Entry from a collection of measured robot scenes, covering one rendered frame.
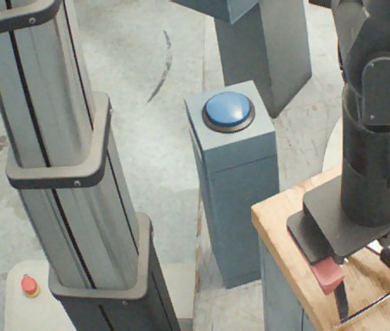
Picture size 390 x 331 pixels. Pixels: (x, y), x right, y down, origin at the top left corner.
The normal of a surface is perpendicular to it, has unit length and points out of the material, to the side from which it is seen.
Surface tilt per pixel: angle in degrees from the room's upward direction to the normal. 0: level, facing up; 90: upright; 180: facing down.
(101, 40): 0
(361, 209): 90
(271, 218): 0
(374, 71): 84
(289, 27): 90
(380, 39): 84
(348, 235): 1
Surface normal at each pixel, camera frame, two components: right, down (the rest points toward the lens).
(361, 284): -0.11, -0.62
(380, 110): -0.04, 0.72
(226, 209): 0.26, 0.73
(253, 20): -0.62, 0.66
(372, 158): -0.30, 0.76
